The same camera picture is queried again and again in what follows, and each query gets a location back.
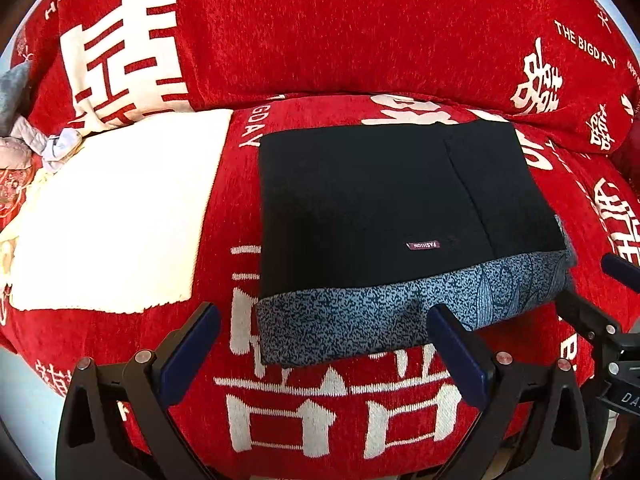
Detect lilac quilted garment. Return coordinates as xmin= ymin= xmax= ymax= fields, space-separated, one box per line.
xmin=0 ymin=114 xmax=52 ymax=171

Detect white cloth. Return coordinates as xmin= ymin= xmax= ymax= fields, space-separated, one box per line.
xmin=9 ymin=109 xmax=234 ymax=315

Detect black pants with speckled lining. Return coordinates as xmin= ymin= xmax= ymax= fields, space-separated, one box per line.
xmin=255 ymin=120 xmax=582 ymax=368

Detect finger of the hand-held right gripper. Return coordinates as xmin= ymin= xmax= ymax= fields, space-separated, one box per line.
xmin=601 ymin=253 xmax=640 ymax=287
xmin=554 ymin=284 xmax=624 ymax=347

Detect light blue cloth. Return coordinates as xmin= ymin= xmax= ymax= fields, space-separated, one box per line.
xmin=42 ymin=127 xmax=85 ymax=172

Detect grey cloth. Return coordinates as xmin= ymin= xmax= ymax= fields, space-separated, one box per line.
xmin=0 ymin=61 xmax=34 ymax=135

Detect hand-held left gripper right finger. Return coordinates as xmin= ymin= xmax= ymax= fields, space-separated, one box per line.
xmin=427 ymin=304 xmax=594 ymax=480

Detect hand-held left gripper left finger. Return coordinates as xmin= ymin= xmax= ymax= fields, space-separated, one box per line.
xmin=56 ymin=302 xmax=222 ymax=480

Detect red printed sofa cover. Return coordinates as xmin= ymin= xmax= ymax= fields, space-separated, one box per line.
xmin=0 ymin=0 xmax=640 ymax=480

